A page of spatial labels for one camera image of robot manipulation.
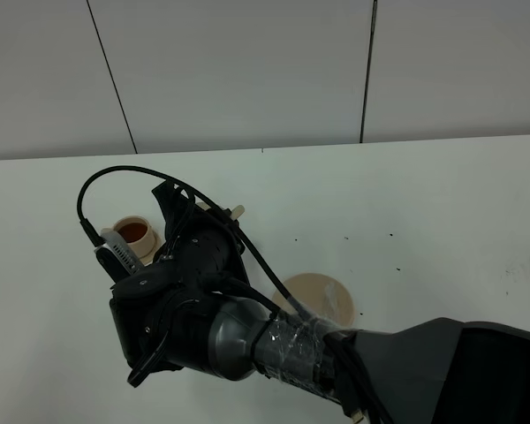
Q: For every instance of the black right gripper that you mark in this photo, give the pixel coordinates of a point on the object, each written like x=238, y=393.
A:
x=199, y=247

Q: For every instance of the beige teapot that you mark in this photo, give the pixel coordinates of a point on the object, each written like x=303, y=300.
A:
x=233, y=213

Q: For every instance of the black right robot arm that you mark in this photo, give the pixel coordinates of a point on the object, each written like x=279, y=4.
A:
x=193, y=307

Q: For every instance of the large beige teapot saucer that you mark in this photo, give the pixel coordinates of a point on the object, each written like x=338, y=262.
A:
x=324, y=296

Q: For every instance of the far beige cup saucer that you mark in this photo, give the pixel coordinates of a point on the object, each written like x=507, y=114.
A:
x=149, y=256

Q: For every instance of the far beige teacup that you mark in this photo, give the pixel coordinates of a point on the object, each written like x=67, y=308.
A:
x=136, y=231

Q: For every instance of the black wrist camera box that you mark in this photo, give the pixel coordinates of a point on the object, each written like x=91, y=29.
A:
x=116, y=257

